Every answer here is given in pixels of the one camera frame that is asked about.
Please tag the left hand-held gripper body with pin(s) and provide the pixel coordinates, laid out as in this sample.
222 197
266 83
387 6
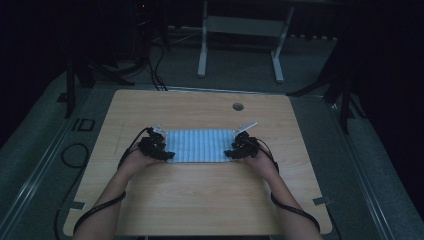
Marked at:
150 146

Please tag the black tripod stand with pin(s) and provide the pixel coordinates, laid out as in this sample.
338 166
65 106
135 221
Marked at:
340 93
70 90

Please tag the person's left hand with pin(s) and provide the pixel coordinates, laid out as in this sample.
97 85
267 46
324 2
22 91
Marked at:
135 163

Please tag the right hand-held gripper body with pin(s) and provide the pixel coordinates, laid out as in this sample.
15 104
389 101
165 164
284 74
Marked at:
248 146

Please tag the grey table grommet hole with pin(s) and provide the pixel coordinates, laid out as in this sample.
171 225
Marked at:
238 107

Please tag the metal floor rail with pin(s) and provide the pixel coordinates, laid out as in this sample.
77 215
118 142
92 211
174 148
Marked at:
33 180
206 89
360 173

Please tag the white metal stand frame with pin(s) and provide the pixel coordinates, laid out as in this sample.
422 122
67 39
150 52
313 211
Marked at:
240 26

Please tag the person's right hand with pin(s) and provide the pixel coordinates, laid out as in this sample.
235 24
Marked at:
265 165

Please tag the black floor bracket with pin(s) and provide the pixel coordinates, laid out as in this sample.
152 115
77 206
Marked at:
83 124

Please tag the blue striped towel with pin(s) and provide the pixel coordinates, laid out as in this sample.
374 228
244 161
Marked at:
200 146

